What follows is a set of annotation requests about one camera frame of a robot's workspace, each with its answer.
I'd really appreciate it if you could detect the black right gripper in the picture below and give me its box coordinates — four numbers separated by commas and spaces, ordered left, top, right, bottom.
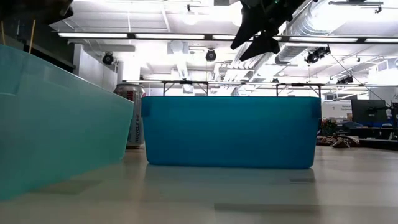
229, 0, 308, 62

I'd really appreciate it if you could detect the silver drink can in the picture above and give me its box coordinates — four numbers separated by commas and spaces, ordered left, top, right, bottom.
113, 83, 147, 150

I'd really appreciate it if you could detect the clear plastic candy container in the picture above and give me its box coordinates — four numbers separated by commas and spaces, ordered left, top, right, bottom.
316, 134, 361, 149

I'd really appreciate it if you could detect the black ceiling spotlight cluster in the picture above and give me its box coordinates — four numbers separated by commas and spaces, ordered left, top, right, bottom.
304, 45, 331, 65

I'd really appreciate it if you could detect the white globe lamp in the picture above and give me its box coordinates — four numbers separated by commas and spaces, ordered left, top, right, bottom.
182, 9, 199, 26

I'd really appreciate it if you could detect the black ceiling track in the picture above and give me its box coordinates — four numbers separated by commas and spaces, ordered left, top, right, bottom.
328, 0, 384, 14

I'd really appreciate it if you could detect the blue plastic bin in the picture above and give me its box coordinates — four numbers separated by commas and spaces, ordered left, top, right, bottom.
141, 95, 322, 170

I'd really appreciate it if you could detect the white printed sign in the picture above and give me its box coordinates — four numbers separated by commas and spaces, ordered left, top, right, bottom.
322, 101, 352, 121

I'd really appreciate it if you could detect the large black monitor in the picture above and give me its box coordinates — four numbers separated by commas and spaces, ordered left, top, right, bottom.
351, 99, 388, 128

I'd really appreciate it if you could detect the black desk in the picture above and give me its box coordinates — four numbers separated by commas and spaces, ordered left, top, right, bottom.
351, 126, 398, 150

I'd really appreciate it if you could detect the teal green plastic bin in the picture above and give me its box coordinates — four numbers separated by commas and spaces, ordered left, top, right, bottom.
0, 43, 134, 202

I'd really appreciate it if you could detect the silver ventilation duct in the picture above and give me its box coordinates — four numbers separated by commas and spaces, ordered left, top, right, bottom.
275, 0, 371, 65

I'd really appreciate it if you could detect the black rail with light strips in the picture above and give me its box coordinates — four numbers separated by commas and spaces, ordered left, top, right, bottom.
57, 30, 398, 44

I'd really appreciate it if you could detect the black bracket frame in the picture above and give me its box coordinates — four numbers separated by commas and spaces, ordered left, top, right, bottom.
275, 82, 322, 98
162, 80, 209, 96

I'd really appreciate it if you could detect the thin rail with light strips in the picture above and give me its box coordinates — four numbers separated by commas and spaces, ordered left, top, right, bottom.
123, 79, 398, 88

